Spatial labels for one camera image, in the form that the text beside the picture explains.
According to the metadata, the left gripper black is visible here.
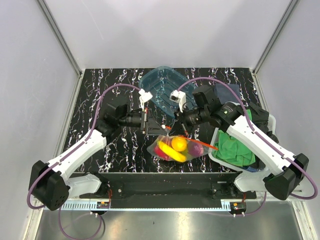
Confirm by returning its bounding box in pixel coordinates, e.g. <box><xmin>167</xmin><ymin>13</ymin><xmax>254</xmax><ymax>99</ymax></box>
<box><xmin>118</xmin><ymin>107</ymin><xmax>168</xmax><ymax>136</ymax></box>

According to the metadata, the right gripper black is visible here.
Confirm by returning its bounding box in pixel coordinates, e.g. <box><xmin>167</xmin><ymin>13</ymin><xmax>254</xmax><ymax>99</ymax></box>
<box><xmin>169</xmin><ymin>104</ymin><xmax>209</xmax><ymax>137</ymax></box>

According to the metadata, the clear zip top bag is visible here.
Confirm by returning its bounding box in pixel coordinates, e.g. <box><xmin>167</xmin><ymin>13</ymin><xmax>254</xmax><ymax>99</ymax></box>
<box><xmin>147</xmin><ymin>125</ymin><xmax>218</xmax><ymax>163</ymax></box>

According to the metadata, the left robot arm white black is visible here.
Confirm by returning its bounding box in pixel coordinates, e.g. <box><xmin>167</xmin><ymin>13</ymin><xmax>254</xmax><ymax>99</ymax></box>
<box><xmin>27</xmin><ymin>97</ymin><xmax>166</xmax><ymax>211</ymax></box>

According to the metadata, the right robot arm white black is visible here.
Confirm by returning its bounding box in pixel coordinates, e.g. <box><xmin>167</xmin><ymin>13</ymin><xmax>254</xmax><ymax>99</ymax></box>
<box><xmin>169</xmin><ymin>85</ymin><xmax>309</xmax><ymax>201</ymax></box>

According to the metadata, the orange fake fruit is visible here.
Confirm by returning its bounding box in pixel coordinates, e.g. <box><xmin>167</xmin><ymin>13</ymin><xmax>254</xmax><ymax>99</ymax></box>
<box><xmin>171</xmin><ymin>136</ymin><xmax>188</xmax><ymax>152</ymax></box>

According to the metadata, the red fake fruit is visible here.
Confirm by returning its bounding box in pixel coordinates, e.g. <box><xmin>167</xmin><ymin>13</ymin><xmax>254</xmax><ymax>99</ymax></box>
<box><xmin>154</xmin><ymin>145</ymin><xmax>170</xmax><ymax>161</ymax></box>

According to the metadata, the purple fake fruit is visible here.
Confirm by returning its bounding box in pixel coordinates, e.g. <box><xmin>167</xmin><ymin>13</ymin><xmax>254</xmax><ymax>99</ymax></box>
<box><xmin>187</xmin><ymin>141</ymin><xmax>204</xmax><ymax>157</ymax></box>

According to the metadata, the yellow fake banana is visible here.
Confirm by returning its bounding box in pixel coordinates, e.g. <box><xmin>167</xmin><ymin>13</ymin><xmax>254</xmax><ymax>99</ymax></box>
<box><xmin>157</xmin><ymin>140</ymin><xmax>187</xmax><ymax>163</ymax></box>

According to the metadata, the teal plastic container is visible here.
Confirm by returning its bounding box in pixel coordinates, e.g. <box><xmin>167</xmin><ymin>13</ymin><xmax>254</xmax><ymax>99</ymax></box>
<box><xmin>138</xmin><ymin>66</ymin><xmax>187</xmax><ymax>118</ymax></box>

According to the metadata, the green cloth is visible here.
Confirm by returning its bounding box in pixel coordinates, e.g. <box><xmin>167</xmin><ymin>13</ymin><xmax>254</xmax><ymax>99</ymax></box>
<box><xmin>214</xmin><ymin>109</ymin><xmax>257</xmax><ymax>167</ymax></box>

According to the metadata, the navy folded cloth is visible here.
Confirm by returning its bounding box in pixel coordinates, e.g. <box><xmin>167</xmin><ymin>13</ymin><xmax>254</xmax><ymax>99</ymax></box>
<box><xmin>213</xmin><ymin>83</ymin><xmax>241</xmax><ymax>104</ymax></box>

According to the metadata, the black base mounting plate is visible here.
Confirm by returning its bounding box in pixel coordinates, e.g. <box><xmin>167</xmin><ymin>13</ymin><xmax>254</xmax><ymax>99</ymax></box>
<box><xmin>79</xmin><ymin>172</ymin><xmax>258</xmax><ymax>210</ymax></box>

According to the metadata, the black cloth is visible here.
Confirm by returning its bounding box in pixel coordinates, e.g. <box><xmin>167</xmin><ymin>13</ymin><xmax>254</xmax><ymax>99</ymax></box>
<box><xmin>247</xmin><ymin>102</ymin><xmax>279</xmax><ymax>144</ymax></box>

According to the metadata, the white plastic basket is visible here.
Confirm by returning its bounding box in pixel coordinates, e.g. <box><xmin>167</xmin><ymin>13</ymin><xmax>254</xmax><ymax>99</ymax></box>
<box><xmin>212</xmin><ymin>102</ymin><xmax>279</xmax><ymax>173</ymax></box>

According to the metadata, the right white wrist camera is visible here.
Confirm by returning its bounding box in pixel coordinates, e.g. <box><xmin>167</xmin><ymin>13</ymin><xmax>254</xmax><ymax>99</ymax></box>
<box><xmin>169</xmin><ymin>90</ymin><xmax>187</xmax><ymax>113</ymax></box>

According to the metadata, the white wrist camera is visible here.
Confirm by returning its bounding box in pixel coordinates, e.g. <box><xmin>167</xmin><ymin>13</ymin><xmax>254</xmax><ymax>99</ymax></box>
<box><xmin>169</xmin><ymin>90</ymin><xmax>187</xmax><ymax>113</ymax></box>
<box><xmin>138</xmin><ymin>88</ymin><xmax>153</xmax><ymax>109</ymax></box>

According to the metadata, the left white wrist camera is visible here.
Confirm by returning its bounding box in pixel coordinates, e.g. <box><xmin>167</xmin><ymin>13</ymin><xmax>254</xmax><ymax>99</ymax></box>
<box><xmin>138</xmin><ymin>88</ymin><xmax>153</xmax><ymax>109</ymax></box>

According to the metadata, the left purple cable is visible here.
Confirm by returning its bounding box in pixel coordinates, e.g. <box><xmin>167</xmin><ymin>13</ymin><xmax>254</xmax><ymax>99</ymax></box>
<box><xmin>26</xmin><ymin>83</ymin><xmax>142</xmax><ymax>210</ymax></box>

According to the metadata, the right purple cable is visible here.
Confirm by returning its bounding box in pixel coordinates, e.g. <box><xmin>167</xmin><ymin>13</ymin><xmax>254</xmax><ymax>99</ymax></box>
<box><xmin>177</xmin><ymin>76</ymin><xmax>319</xmax><ymax>200</ymax></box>

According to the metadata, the purple floor cable loop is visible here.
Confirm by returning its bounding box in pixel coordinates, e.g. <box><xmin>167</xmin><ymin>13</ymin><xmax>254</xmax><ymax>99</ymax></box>
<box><xmin>58</xmin><ymin>209</ymin><xmax>104</xmax><ymax>240</ymax></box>

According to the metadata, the left aluminium frame post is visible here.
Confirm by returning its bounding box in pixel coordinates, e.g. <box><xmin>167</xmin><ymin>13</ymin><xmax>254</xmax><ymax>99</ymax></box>
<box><xmin>36</xmin><ymin>0</ymin><xmax>83</xmax><ymax>77</ymax></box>

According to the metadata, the aluminium frame post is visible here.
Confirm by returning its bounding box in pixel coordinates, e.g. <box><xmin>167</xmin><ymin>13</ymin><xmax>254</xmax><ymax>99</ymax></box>
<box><xmin>36</xmin><ymin>0</ymin><xmax>83</xmax><ymax>77</ymax></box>
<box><xmin>252</xmin><ymin>0</ymin><xmax>300</xmax><ymax>75</ymax></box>

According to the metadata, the right aluminium frame post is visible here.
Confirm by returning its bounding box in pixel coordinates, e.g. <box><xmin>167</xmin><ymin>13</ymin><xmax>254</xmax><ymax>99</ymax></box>
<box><xmin>252</xmin><ymin>0</ymin><xmax>300</xmax><ymax>75</ymax></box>

